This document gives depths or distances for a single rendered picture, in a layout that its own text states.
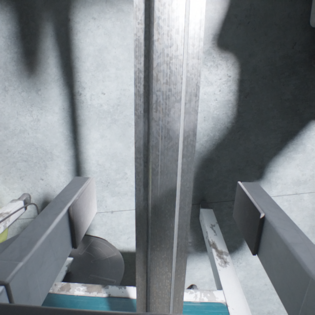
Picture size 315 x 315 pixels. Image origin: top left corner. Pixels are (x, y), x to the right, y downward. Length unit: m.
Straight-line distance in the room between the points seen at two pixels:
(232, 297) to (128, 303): 0.26
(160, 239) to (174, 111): 0.14
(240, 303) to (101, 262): 0.59
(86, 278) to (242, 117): 0.89
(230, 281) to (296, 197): 0.65
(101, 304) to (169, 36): 0.60
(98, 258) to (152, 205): 0.85
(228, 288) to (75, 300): 0.39
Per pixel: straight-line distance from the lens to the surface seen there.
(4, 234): 1.44
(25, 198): 1.23
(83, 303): 0.68
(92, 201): 0.16
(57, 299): 0.70
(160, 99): 0.22
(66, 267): 1.01
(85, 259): 1.09
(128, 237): 1.23
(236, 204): 0.16
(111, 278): 1.00
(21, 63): 1.14
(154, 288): 0.32
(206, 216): 0.99
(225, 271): 0.76
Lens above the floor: 0.98
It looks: 72 degrees down
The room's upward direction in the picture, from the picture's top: 174 degrees counter-clockwise
